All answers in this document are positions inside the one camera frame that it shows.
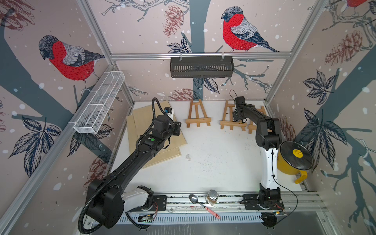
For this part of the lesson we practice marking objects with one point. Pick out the small metal cup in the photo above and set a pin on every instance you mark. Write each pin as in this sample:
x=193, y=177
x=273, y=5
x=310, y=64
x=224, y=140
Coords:
x=212, y=197

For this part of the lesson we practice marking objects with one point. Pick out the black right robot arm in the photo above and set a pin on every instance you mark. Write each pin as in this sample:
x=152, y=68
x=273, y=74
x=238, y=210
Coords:
x=268, y=138

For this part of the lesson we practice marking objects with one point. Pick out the yellow pot black lid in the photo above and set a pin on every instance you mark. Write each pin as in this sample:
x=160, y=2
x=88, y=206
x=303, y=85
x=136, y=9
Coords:
x=293, y=158

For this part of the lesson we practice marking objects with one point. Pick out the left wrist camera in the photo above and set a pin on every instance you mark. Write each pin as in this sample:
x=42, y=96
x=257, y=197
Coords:
x=169, y=111

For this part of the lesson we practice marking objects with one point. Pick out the horizontal aluminium rail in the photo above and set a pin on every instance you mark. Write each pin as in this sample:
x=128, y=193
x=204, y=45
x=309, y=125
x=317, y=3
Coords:
x=235, y=55

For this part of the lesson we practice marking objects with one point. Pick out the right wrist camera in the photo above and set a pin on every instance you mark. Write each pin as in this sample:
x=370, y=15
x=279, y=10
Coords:
x=240, y=101

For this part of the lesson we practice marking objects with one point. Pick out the wooden easel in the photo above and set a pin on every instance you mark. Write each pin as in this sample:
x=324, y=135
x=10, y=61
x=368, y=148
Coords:
x=228, y=120
x=264, y=123
x=197, y=114

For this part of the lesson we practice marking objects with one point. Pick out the white wire mesh basket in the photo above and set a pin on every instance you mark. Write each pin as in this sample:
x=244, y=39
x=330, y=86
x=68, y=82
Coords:
x=96, y=111

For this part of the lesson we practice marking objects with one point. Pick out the plywood board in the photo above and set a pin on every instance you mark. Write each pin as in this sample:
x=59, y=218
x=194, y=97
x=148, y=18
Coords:
x=143, y=118
x=163, y=157
x=132, y=134

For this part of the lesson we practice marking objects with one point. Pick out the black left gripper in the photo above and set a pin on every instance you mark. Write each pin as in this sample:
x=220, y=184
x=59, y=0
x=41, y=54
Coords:
x=177, y=128

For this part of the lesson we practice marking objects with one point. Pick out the black hanging basket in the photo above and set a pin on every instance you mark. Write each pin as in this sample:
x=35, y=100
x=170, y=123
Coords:
x=202, y=67

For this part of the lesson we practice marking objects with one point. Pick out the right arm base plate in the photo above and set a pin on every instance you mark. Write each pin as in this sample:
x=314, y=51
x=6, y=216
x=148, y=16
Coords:
x=252, y=202

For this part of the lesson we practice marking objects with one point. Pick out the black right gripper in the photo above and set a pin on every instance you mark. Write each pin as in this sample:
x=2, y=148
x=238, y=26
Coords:
x=235, y=116

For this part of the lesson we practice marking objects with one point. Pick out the metal spoon red handle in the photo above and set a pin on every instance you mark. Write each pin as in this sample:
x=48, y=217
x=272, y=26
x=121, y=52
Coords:
x=194, y=199

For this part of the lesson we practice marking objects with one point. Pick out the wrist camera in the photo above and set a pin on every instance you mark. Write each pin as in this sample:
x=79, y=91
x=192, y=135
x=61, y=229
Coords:
x=240, y=101
x=169, y=111

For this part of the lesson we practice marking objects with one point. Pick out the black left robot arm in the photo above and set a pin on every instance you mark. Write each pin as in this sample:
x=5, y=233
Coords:
x=105, y=202

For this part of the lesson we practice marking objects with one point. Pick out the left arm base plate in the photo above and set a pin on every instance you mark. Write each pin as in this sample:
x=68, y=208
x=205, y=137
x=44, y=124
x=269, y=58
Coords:
x=157, y=203

